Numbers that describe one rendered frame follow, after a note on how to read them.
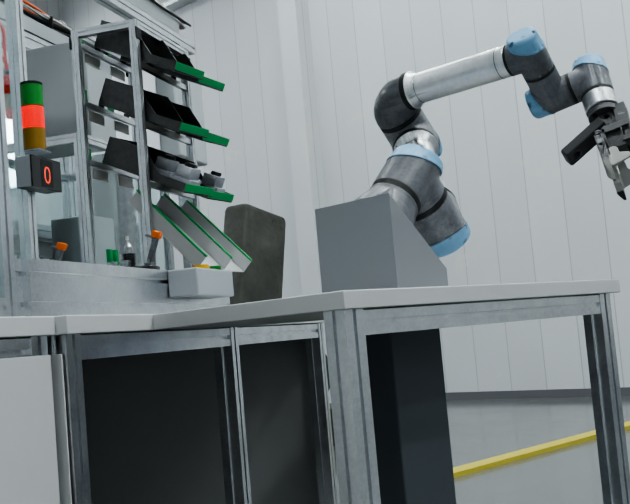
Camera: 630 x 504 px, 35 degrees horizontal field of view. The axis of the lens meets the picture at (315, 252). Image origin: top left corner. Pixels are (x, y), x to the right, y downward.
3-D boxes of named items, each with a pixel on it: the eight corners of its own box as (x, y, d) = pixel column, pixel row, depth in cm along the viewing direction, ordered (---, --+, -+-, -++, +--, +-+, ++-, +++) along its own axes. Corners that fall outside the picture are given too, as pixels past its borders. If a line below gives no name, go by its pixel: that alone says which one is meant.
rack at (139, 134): (213, 321, 288) (192, 51, 295) (159, 323, 253) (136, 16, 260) (147, 327, 294) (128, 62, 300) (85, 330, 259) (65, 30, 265)
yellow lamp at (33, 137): (50, 150, 225) (49, 129, 226) (38, 147, 221) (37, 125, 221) (31, 153, 227) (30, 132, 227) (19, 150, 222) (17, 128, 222)
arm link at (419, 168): (360, 180, 213) (386, 139, 221) (390, 225, 220) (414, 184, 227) (404, 174, 205) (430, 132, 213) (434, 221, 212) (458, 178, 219)
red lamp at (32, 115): (49, 129, 226) (48, 108, 226) (37, 125, 221) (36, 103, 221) (30, 132, 227) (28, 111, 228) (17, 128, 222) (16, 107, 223)
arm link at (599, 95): (578, 95, 226) (588, 113, 232) (582, 110, 224) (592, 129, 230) (610, 82, 223) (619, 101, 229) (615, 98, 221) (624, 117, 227)
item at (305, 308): (620, 292, 218) (619, 278, 218) (344, 309, 152) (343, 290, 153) (377, 316, 266) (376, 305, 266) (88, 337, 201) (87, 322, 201)
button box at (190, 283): (234, 296, 231) (232, 269, 231) (198, 295, 211) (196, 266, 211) (206, 299, 233) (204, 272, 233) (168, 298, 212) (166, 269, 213)
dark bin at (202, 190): (211, 197, 267) (219, 170, 266) (184, 192, 255) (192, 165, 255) (131, 168, 279) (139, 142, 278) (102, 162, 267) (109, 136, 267)
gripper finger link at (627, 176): (646, 192, 217) (632, 153, 219) (619, 201, 219) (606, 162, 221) (648, 194, 219) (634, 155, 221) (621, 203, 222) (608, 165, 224)
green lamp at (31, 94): (48, 107, 226) (46, 86, 227) (36, 103, 221) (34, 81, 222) (28, 110, 228) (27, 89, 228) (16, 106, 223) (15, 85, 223)
